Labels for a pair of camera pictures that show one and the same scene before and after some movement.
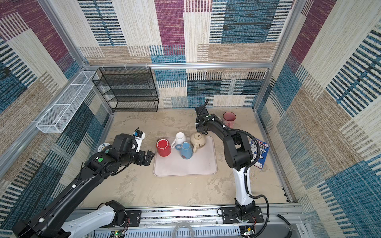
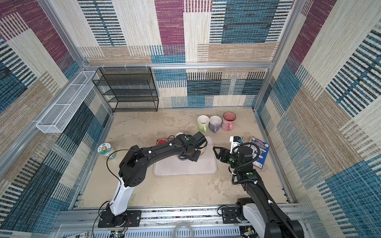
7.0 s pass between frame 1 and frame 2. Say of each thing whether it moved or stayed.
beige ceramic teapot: moved
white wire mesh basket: stayed
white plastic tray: stayed
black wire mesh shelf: stayed
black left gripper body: moved
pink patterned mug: stayed
